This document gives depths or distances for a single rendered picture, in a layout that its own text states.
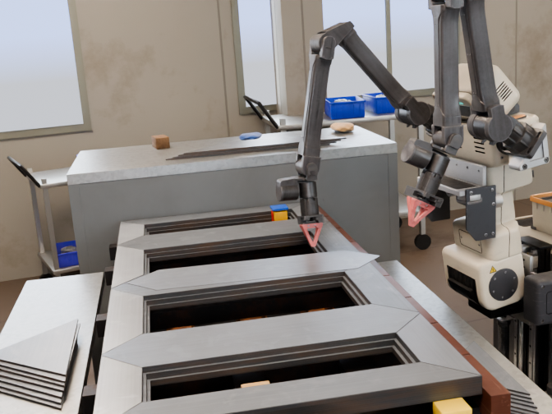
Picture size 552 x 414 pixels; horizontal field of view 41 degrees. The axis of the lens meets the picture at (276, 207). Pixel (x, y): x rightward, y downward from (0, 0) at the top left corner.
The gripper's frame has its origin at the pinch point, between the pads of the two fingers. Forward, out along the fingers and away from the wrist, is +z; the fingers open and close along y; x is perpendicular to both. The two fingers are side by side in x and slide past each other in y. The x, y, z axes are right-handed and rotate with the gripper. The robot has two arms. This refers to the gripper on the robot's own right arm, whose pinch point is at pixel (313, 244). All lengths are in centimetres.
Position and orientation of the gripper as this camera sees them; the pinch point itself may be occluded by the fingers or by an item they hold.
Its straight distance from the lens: 231.0
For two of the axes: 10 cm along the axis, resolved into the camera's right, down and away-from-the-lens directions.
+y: 1.6, -0.2, -9.9
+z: 1.0, 10.0, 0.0
